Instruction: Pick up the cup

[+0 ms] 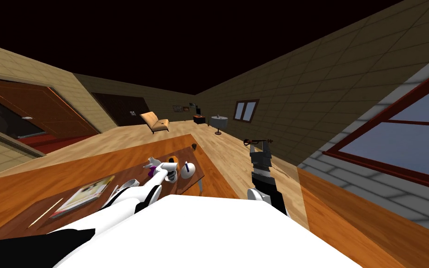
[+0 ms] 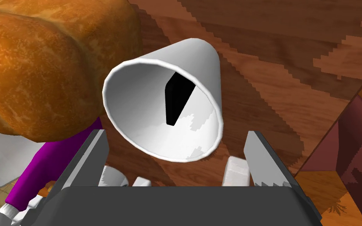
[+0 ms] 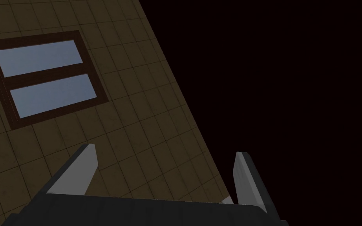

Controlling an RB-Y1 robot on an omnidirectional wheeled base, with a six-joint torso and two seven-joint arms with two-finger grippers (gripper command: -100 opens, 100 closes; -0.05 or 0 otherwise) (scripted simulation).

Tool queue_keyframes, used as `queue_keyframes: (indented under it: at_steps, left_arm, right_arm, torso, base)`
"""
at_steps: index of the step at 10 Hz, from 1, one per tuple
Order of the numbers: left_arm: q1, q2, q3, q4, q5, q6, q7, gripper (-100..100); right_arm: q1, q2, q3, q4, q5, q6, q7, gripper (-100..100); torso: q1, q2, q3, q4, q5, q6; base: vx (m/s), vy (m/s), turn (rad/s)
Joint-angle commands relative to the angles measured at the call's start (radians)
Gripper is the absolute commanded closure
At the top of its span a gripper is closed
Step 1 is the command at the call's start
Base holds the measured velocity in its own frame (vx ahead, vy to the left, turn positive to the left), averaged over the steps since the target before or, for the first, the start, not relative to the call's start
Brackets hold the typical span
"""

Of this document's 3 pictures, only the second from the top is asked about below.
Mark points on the dark red block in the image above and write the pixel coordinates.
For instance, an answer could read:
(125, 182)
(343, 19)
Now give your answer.
(357, 141)

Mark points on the white cup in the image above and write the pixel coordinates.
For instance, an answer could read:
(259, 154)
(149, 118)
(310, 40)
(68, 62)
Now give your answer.
(137, 106)

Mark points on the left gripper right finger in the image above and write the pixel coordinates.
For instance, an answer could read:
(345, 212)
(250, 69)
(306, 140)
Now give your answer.
(261, 163)

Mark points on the golden brown bread loaf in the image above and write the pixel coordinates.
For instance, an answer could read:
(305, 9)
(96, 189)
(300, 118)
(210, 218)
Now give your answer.
(42, 62)

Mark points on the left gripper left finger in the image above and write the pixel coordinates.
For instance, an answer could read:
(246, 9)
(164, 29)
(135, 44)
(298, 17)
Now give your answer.
(86, 160)

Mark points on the pale grey plate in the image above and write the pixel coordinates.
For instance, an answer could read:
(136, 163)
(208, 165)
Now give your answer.
(2, 157)

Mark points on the brown wooden table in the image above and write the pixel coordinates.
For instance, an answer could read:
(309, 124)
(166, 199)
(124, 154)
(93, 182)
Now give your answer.
(262, 66)

